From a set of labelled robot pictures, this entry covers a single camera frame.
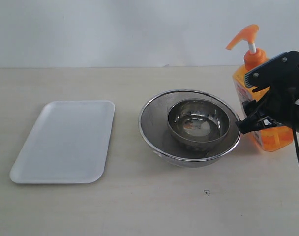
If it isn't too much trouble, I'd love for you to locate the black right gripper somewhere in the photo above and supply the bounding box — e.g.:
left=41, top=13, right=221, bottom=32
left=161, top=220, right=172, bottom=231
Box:
left=236, top=72, right=299, bottom=134

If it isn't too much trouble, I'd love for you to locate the orange pump soap bottle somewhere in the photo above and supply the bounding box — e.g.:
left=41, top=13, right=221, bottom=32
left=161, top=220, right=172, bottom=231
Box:
left=225, top=24, right=294, bottom=153

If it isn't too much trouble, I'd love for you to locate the small stainless steel bowl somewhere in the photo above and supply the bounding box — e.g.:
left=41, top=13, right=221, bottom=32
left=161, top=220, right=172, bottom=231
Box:
left=167, top=99, right=231, bottom=148

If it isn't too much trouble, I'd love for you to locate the large steel mesh colander bowl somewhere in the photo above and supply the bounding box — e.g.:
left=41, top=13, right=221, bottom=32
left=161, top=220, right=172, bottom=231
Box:
left=138, top=89, right=240, bottom=168

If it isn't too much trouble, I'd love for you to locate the white rectangular plastic tray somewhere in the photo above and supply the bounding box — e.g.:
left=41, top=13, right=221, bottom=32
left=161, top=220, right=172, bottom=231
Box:
left=9, top=100, right=115, bottom=184

